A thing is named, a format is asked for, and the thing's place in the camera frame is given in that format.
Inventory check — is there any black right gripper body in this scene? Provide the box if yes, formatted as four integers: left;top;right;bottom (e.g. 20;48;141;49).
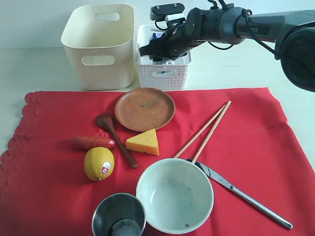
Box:
155;23;204;57

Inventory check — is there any blue white milk carton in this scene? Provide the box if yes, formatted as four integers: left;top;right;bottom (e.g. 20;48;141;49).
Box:
149;32;175;77

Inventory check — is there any yellow cheese wedge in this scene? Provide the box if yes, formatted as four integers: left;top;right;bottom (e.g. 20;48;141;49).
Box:
126;128;159;156

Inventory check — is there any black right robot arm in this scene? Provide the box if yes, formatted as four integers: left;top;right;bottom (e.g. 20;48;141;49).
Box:
139;0;315;91

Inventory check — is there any white perforated plastic basket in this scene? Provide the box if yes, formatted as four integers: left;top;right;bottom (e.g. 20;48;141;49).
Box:
135;25;191;90

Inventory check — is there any brown round plate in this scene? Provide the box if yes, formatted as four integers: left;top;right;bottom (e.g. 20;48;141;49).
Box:
114;88;176;132

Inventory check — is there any cream plastic bin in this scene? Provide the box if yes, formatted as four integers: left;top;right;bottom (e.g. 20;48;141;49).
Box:
61;4;135;90

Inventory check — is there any dark wooden spoon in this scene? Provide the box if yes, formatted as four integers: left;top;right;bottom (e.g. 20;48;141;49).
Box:
95;114;138;169

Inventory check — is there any left wooden chopstick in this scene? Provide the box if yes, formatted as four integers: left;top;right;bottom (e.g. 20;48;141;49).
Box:
174;105;225;158

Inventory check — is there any red sausage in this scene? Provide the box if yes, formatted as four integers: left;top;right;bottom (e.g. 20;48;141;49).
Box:
71;136;116;150

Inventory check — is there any yellow lemon with sticker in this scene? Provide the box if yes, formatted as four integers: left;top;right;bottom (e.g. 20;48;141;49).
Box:
84;147;115;181

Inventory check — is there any red scalloped cloth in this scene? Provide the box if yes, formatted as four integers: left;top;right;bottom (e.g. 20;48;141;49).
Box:
0;88;315;236

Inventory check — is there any pale green bowl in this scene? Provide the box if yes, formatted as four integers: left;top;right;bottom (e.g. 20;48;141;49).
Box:
136;158;214;235

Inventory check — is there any stainless steel cup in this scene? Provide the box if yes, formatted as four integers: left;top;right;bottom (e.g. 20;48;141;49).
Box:
92;193;146;236

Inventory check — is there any silver table knife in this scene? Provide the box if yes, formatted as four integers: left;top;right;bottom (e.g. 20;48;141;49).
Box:
195;161;293;230

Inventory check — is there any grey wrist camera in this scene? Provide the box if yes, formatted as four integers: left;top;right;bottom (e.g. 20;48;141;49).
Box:
150;3;185;22

